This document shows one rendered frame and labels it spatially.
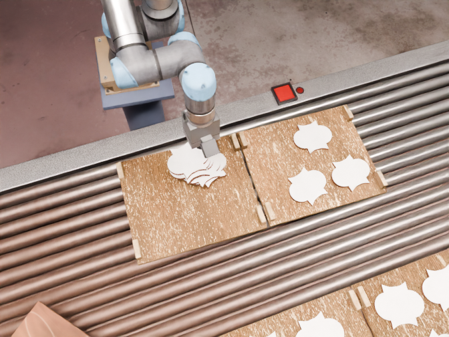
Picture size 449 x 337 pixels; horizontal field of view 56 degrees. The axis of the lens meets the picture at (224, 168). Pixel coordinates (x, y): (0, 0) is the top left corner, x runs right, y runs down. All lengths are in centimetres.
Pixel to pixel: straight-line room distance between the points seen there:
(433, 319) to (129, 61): 109
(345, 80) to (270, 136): 40
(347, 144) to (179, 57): 72
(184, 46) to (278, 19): 213
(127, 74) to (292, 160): 66
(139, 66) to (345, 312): 88
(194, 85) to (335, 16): 237
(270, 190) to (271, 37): 178
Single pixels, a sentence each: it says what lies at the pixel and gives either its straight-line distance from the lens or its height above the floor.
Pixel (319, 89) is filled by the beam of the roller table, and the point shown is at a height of 92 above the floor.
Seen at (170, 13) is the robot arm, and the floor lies 119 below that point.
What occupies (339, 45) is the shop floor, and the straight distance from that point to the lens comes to 306.
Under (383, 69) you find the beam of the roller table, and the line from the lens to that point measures 177.
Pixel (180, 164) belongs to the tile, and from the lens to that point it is 132.
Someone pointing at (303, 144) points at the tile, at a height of 95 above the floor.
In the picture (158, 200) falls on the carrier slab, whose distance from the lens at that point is 136.
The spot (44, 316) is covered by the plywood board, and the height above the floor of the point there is 104.
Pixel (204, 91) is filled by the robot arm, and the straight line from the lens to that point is 95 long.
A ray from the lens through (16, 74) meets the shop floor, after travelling 303.
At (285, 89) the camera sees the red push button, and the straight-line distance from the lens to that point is 159.
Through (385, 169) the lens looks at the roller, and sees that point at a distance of 153.
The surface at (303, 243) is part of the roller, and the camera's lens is 135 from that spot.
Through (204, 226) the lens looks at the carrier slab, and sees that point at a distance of 132.
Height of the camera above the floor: 220
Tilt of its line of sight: 65 degrees down
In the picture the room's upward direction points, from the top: 4 degrees clockwise
